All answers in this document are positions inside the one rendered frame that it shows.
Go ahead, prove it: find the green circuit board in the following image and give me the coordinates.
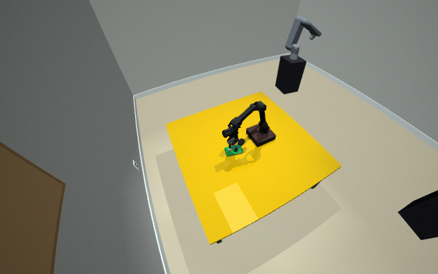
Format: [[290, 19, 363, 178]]
[[224, 144, 244, 157]]

